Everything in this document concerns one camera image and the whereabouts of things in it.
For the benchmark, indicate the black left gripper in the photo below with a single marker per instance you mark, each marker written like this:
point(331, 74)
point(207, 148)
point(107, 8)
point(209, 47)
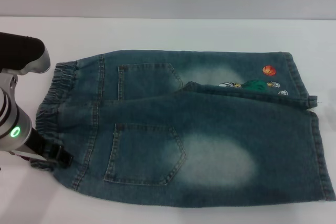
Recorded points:
point(36, 145)

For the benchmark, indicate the blue denim shorts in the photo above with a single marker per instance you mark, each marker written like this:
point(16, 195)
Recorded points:
point(199, 129)

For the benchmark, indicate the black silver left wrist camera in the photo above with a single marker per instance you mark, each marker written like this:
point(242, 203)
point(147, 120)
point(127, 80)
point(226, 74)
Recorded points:
point(21, 52)

